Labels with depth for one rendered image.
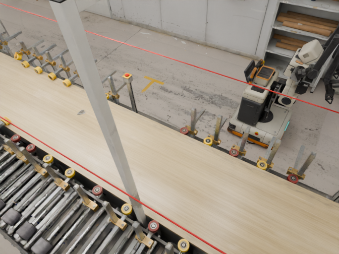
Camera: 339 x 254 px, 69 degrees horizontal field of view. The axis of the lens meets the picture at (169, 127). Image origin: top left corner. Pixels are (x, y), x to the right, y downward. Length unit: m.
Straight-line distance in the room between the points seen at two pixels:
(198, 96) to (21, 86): 2.43
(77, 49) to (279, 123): 2.94
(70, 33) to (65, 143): 1.81
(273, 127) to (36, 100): 2.81
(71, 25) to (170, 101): 3.24
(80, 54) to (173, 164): 1.50
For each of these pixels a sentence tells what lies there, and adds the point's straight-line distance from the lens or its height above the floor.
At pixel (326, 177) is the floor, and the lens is 3.54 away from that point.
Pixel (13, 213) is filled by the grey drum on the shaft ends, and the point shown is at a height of 0.85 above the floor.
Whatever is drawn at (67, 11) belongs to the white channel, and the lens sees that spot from 0.79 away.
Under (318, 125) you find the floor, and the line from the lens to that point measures 4.04.
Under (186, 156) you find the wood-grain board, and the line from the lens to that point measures 2.19.
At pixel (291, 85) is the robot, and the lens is 3.01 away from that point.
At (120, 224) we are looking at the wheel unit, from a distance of 2.04.
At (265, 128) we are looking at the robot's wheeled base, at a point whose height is 0.28.
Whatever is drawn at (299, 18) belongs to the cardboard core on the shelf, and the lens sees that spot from 4.22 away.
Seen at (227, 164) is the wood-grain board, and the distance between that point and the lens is 2.17.
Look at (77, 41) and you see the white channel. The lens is 0.82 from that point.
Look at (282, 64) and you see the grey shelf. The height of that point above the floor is 0.14.
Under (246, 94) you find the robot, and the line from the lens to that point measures 2.99.
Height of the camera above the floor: 2.73
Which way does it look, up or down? 50 degrees down
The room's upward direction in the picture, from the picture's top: 4 degrees counter-clockwise
